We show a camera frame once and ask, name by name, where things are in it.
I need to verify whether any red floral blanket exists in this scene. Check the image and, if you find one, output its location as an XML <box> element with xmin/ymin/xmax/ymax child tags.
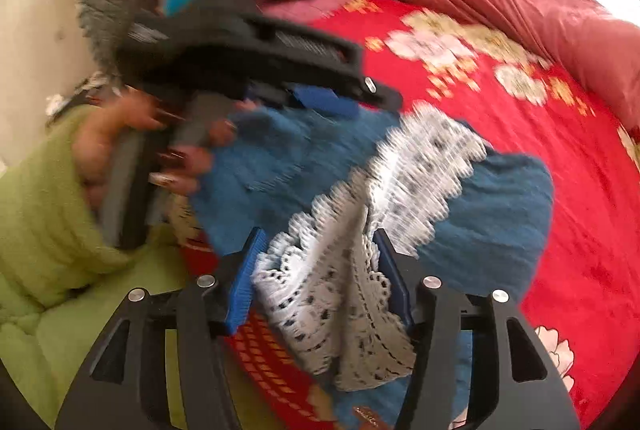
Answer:
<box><xmin>180</xmin><ymin>0</ymin><xmax>640</xmax><ymax>430</ymax></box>

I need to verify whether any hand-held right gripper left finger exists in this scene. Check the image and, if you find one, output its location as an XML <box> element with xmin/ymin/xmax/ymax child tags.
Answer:
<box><xmin>54</xmin><ymin>227</ymin><xmax>271</xmax><ymax>430</ymax></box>

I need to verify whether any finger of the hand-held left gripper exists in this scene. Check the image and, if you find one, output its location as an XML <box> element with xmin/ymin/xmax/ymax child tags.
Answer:
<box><xmin>291</xmin><ymin>84</ymin><xmax>362</xmax><ymax>121</ymax></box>
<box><xmin>286</xmin><ymin>74</ymin><xmax>404</xmax><ymax>109</ymax></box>

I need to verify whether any green fleece garment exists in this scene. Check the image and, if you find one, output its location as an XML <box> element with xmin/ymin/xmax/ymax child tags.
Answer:
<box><xmin>0</xmin><ymin>235</ymin><xmax>281</xmax><ymax>430</ymax></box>

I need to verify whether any person's left hand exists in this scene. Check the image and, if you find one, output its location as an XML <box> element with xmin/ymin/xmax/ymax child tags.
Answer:
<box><xmin>72</xmin><ymin>92</ymin><xmax>236</xmax><ymax>211</ymax></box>

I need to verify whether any blue denim pants lace trim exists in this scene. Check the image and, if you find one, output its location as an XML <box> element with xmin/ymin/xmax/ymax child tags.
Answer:
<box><xmin>190</xmin><ymin>102</ymin><xmax>555</xmax><ymax>430</ymax></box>

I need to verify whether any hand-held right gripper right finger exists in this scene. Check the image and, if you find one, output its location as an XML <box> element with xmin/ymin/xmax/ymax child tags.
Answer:
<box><xmin>372</xmin><ymin>229</ymin><xmax>583</xmax><ymax>430</ymax></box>

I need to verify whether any salmon red duvet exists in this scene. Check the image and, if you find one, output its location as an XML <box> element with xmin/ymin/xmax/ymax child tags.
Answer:
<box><xmin>370</xmin><ymin>0</ymin><xmax>640</xmax><ymax>131</ymax></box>

